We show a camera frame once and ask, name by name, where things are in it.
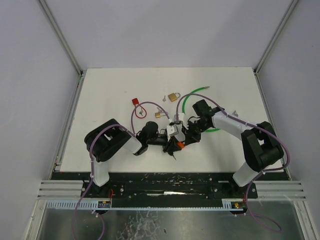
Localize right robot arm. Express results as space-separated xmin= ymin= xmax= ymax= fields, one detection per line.
xmin=181 ymin=100 xmax=284 ymax=187

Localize red cable lock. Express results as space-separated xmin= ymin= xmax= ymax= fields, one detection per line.
xmin=131 ymin=98 xmax=147 ymax=119

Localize keys of orange padlock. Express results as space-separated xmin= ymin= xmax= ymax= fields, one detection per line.
xmin=168 ymin=152 xmax=177 ymax=161

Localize orange black padlock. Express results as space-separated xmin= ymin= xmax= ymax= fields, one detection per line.
xmin=176 ymin=141 xmax=185 ymax=149

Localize green cable lock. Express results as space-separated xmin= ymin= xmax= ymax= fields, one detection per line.
xmin=181 ymin=85 xmax=240 ymax=133

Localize small brass padlock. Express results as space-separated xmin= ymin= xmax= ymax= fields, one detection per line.
xmin=155 ymin=111 xmax=168 ymax=118

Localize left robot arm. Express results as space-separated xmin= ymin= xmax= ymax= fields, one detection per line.
xmin=84 ymin=118 xmax=185 ymax=187

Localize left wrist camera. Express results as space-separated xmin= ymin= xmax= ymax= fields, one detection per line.
xmin=166 ymin=123 xmax=179 ymax=137

